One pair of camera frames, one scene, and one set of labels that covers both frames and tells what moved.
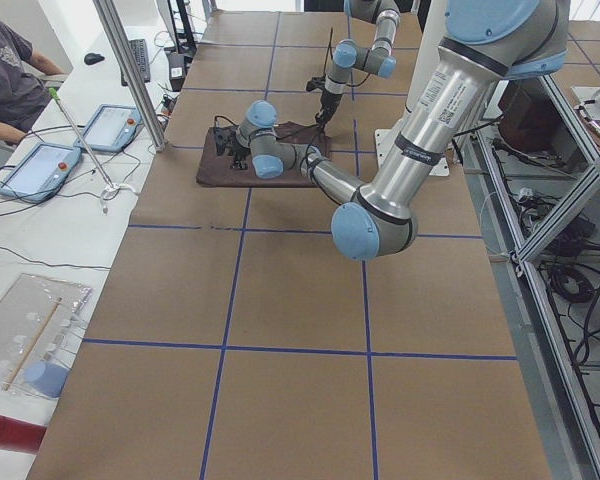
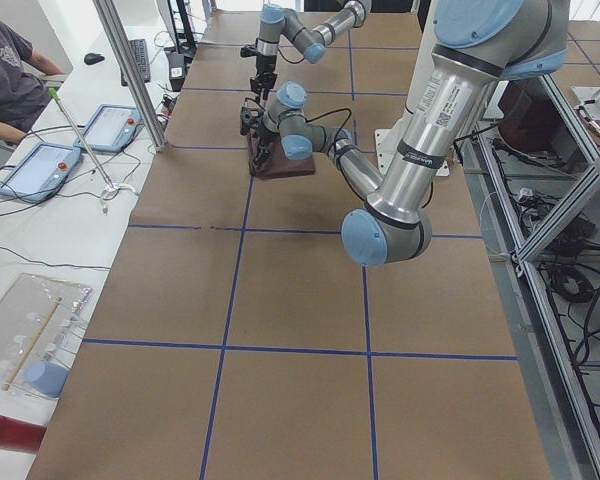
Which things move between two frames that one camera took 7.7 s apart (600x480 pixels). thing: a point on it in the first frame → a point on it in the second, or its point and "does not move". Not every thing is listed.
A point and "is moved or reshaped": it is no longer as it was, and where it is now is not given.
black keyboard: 139,50 does not move
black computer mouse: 93,58 does not move
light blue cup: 45,377 does not move
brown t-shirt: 215,169 is moved or reshaped
